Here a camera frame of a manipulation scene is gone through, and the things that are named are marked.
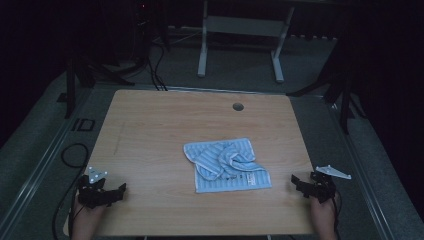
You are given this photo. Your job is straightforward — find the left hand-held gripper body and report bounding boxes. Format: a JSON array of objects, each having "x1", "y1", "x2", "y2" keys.
[{"x1": 77, "y1": 165, "x2": 113, "y2": 209}]

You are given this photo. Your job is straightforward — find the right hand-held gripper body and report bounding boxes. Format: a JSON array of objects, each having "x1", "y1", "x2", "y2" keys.
[{"x1": 308, "y1": 164, "x2": 352, "y2": 204}]

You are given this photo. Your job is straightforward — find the blue striped towel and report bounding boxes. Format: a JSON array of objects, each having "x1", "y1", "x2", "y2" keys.
[{"x1": 183, "y1": 137, "x2": 273, "y2": 194}]

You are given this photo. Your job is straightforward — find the person's left hand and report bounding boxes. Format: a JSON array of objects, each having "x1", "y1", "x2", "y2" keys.
[{"x1": 72, "y1": 196, "x2": 107, "y2": 228}]

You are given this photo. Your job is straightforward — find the person's right hand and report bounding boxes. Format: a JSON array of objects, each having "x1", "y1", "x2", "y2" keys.
[{"x1": 311, "y1": 193, "x2": 341, "y2": 226}]

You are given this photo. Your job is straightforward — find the black metal stand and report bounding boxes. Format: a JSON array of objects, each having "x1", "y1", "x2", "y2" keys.
[
  {"x1": 64, "y1": 54, "x2": 136, "y2": 120},
  {"x1": 286, "y1": 71, "x2": 368, "y2": 135}
]

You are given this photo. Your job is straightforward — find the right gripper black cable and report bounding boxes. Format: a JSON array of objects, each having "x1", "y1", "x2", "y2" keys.
[{"x1": 330, "y1": 189, "x2": 343, "y2": 240}]

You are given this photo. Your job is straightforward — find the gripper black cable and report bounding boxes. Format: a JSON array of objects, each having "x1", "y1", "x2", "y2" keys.
[
  {"x1": 330, "y1": 189, "x2": 343, "y2": 240},
  {"x1": 67, "y1": 174, "x2": 88, "y2": 240}
]

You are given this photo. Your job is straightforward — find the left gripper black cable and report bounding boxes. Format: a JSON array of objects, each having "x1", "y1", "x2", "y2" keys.
[{"x1": 67, "y1": 174, "x2": 88, "y2": 240}]

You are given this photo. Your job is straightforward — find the metal floor rail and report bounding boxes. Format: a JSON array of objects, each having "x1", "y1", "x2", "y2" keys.
[
  {"x1": 96, "y1": 84, "x2": 291, "y2": 97},
  {"x1": 328, "y1": 98, "x2": 399, "y2": 240},
  {"x1": 0, "y1": 89, "x2": 96, "y2": 240}
]

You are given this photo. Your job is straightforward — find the black looped floor cable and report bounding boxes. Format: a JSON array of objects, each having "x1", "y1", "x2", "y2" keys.
[{"x1": 51, "y1": 143, "x2": 90, "y2": 240}]

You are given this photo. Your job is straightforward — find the black floor bracket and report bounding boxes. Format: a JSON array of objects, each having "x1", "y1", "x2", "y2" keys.
[{"x1": 71, "y1": 118, "x2": 96, "y2": 132}]

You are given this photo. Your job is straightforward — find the black hanging cables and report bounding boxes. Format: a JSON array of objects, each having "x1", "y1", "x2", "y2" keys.
[{"x1": 146, "y1": 41, "x2": 169, "y2": 92}]

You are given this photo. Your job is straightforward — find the white metal table frame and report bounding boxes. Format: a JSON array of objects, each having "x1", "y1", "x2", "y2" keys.
[{"x1": 197, "y1": 0, "x2": 296, "y2": 84}]

